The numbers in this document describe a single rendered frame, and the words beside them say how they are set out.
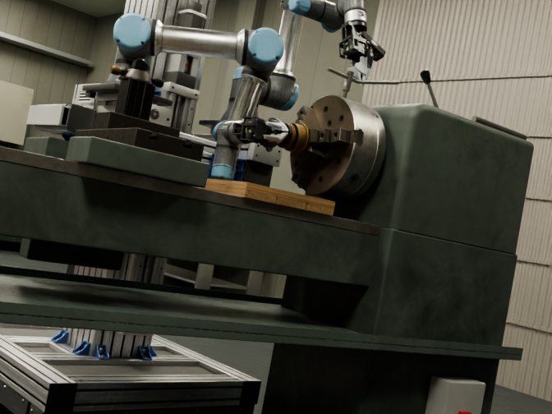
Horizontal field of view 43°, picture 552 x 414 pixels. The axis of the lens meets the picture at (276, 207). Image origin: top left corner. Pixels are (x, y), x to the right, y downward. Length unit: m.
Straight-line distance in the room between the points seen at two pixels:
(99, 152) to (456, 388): 1.31
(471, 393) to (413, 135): 0.83
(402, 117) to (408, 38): 4.25
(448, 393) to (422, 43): 4.38
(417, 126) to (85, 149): 1.00
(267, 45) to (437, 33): 4.03
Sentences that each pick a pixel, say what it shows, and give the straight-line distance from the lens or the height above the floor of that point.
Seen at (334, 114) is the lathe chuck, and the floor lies 1.17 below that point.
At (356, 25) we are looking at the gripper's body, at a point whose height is 1.51.
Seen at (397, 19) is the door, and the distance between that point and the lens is 6.55.
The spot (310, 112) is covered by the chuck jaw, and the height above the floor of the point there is 1.18.
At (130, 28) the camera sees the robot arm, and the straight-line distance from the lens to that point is 2.30.
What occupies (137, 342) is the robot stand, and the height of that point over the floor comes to 0.29.
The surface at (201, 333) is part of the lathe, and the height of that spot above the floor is 0.53.
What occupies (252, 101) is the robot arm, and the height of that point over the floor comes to 1.21.
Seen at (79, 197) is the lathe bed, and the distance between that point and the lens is 1.64.
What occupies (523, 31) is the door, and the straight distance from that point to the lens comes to 5.78.
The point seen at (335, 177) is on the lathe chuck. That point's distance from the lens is 2.09.
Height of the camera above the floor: 0.80
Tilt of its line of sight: 2 degrees up
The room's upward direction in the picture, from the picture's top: 11 degrees clockwise
